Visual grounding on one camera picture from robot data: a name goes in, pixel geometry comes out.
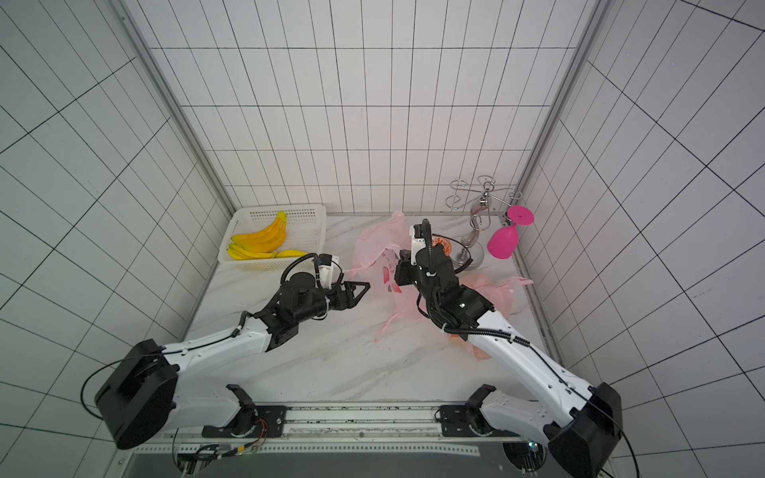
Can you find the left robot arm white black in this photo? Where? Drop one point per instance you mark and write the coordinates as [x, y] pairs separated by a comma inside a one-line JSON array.
[[155, 388]]

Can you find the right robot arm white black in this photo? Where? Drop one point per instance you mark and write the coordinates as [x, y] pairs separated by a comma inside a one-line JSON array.
[[580, 424]]

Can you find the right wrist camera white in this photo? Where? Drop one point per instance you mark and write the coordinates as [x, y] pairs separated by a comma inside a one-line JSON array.
[[418, 242]]

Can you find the pink plastic bag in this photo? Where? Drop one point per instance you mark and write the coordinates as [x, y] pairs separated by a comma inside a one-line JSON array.
[[376, 257]]

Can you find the magenta plastic wine glass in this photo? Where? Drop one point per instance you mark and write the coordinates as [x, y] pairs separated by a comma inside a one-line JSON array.
[[504, 241]]

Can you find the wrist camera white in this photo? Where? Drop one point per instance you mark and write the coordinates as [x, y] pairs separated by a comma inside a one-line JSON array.
[[418, 242], [330, 271]]

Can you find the chrome wire glass rack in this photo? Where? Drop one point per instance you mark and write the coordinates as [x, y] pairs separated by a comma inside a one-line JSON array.
[[481, 200]]

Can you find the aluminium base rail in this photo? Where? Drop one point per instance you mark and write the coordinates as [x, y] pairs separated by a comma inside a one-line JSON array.
[[389, 427]]

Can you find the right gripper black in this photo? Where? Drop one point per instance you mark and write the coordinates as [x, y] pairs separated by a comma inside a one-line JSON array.
[[407, 273]]

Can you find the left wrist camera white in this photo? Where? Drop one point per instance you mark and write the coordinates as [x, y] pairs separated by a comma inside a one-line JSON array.
[[330, 271]]

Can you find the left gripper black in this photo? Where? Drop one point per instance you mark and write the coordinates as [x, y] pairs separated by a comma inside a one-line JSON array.
[[351, 301]]

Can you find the yellow banana bunch in basket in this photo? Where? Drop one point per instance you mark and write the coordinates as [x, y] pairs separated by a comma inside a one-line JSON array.
[[264, 244]]

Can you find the white plastic basket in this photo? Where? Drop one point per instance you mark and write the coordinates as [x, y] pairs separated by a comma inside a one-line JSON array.
[[305, 229]]

